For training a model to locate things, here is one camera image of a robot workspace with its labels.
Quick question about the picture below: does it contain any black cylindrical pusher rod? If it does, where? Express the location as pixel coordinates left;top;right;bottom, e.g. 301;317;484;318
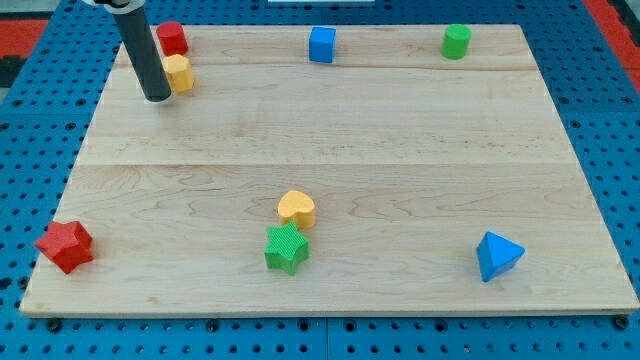
109;2;172;102

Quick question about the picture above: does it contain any yellow hexagon block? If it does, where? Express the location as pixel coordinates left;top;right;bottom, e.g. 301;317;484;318
161;54;195;93

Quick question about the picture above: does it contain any blue cube block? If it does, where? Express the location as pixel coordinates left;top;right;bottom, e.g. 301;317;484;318
308;26;337;64

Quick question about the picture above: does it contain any red cylinder block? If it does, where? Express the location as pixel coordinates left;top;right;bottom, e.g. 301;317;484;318
156;21;189;56

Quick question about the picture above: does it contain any red star block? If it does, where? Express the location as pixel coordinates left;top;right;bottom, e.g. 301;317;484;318
35;221;94;274

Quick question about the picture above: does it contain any yellow heart block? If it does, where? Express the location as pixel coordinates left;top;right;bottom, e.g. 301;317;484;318
277;190;316;229

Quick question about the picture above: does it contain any green star block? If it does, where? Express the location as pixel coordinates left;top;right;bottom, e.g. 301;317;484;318
263;222;310;276

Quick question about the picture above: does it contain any wooden board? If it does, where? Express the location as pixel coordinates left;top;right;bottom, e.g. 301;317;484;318
20;25;639;319

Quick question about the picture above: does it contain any green cylinder block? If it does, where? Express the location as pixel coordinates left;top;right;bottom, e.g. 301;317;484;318
441;24;472;60

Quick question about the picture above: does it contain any blue triangular prism block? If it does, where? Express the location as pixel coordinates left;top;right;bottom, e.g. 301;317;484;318
476;232;526;282

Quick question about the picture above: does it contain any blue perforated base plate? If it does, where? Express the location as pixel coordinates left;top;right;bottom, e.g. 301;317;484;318
1;1;639;359

